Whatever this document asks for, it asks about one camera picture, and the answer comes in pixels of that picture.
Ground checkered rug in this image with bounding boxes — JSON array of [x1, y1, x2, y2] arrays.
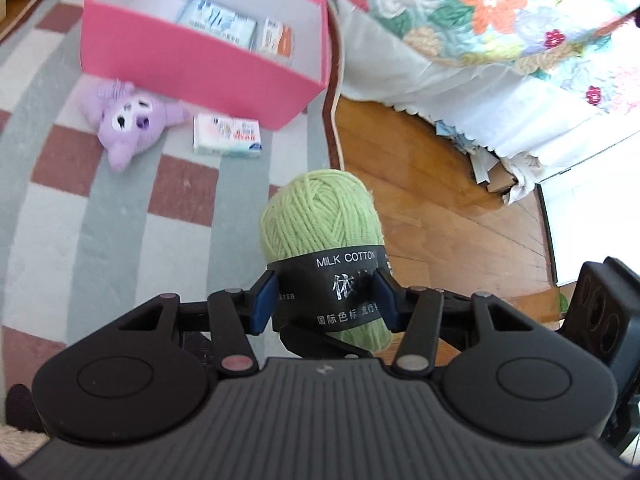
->
[[0, 0, 341, 461]]

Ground pink cardboard box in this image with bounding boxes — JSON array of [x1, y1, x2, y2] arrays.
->
[[81, 0, 331, 132]]

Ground purple plush toy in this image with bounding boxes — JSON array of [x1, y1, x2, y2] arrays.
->
[[81, 79, 193, 175]]

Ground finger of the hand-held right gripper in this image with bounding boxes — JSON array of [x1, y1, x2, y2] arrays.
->
[[279, 325, 373, 361]]

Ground floral quilt bed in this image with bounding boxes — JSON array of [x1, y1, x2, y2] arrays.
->
[[330, 0, 640, 206]]

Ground white pink tissue pack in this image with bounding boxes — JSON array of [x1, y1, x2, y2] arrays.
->
[[192, 112, 263, 159]]

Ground beige fluffy clothing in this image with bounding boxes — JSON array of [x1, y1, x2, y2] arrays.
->
[[0, 425, 49, 457]]

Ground white board with black frame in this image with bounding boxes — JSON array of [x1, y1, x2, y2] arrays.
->
[[537, 145, 640, 288]]

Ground blue wet wipes pack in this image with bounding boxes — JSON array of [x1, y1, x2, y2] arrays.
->
[[175, 0, 258, 51]]

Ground dark cloth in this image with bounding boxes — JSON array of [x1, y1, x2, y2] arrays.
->
[[6, 384, 48, 433]]

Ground floral quilt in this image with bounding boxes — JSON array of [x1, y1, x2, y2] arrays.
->
[[312, 0, 640, 116]]

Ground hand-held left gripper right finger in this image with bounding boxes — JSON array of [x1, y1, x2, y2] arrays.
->
[[374, 267, 536, 376]]

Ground green yarn ball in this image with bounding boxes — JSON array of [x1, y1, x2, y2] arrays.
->
[[260, 170, 393, 353]]

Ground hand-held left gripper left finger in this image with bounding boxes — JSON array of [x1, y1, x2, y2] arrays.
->
[[117, 269, 279, 376]]

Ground white orange packet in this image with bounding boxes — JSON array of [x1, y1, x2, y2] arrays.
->
[[252, 16, 297, 63]]

